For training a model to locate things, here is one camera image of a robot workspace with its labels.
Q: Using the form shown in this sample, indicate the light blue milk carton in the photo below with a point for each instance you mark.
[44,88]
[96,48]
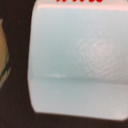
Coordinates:
[78,58]

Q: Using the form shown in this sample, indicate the beige woven placemat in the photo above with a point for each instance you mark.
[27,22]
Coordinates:
[4,57]

